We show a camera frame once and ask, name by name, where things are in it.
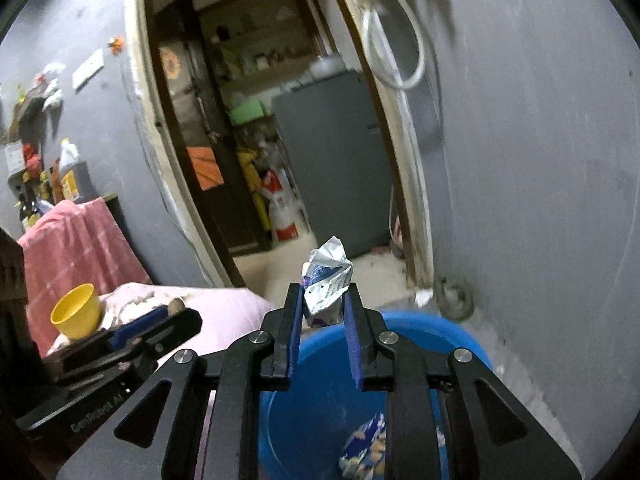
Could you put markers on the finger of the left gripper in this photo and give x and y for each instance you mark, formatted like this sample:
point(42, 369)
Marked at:
point(160, 332)
point(131, 330)

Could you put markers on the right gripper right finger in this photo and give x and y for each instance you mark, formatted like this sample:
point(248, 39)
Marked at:
point(447, 415)

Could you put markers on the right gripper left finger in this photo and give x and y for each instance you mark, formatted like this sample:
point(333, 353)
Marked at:
point(198, 416)

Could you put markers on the small brown nut shell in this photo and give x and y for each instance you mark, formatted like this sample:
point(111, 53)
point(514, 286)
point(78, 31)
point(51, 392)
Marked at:
point(175, 306)

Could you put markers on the silver foil wrapper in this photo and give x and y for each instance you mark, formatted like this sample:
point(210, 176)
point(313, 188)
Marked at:
point(326, 276)

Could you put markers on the blue white wrapper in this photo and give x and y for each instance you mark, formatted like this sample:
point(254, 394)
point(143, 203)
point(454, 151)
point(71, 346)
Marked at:
point(363, 455)

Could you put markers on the yellow bowl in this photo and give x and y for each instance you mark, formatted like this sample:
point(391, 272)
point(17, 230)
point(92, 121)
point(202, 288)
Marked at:
point(78, 313)

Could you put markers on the blue plastic bucket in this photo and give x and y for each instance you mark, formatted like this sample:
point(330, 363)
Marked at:
point(302, 431)

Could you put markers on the pink checked towel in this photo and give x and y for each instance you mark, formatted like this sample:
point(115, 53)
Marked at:
point(70, 245)

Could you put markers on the red white sack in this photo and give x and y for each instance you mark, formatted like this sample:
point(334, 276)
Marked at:
point(284, 214)

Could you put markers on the dark sauce bottle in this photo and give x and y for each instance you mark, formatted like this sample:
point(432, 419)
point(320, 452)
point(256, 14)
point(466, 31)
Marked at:
point(29, 213)

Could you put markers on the large oil jug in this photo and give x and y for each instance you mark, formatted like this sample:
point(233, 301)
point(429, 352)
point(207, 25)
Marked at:
point(74, 175)

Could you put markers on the green plastic basin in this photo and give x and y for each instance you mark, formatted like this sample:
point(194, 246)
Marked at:
point(246, 112)

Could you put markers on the grey refrigerator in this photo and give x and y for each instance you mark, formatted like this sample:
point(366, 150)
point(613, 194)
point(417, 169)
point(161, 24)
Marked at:
point(338, 160)

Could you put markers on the metal pot on refrigerator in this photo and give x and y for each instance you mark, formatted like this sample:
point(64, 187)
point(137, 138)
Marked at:
point(325, 67)

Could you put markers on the wall shelf with packets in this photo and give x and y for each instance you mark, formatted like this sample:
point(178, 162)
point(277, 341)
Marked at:
point(44, 93)

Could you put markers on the white wall switch plate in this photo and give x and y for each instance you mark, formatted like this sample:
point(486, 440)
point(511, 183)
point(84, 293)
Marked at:
point(87, 69)

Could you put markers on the orange wall hook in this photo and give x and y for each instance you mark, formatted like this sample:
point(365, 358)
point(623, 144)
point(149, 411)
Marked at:
point(116, 44)

